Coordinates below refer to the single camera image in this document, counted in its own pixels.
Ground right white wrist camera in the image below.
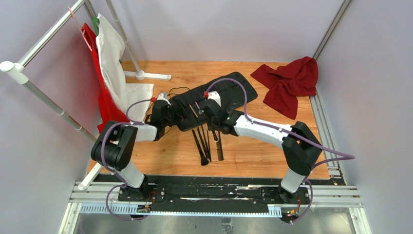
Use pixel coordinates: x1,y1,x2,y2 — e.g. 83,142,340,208
207,91,222,107

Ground pink hanger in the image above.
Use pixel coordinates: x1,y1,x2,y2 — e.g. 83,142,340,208
68,7,92,52

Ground silver clothes rack frame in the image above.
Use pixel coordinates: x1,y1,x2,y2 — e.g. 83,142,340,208
0,0,172,191

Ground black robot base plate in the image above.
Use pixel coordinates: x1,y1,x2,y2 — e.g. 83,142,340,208
106,175,310,215

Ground aluminium rail frame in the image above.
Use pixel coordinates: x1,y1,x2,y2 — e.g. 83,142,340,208
59,182,371,234

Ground black comb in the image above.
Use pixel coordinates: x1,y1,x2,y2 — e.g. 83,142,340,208
216,132,224,161

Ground large black powder brush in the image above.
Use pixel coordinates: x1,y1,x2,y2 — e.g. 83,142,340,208
191,130,209,166

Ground dark red cloth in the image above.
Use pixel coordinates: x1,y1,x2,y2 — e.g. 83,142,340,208
250,57,319,119

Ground thin black makeup brush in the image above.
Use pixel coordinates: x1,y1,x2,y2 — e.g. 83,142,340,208
197,128,211,162

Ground right corner aluminium post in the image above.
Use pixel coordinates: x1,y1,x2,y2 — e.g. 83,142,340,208
313,0,353,60

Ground red hanging garment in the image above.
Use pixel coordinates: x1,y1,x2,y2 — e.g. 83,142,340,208
81,23,128,133

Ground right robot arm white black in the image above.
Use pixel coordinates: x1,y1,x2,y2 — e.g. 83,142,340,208
200,99,322,203

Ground pink handle makeup brush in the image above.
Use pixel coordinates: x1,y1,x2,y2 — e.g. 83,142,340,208
195,102,203,115

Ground black makeup brush roll case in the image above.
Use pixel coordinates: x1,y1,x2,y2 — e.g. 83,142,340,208
169,72,258,132

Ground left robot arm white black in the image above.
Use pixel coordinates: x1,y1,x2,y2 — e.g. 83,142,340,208
91,100,183,201

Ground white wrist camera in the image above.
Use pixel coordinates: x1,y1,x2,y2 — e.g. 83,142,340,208
156,92,171,106
207,91,222,107

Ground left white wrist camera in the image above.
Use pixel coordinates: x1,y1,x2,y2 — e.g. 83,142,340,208
156,92,171,106

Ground white hanging cloth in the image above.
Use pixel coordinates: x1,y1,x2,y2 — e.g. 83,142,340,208
95,14,154,121

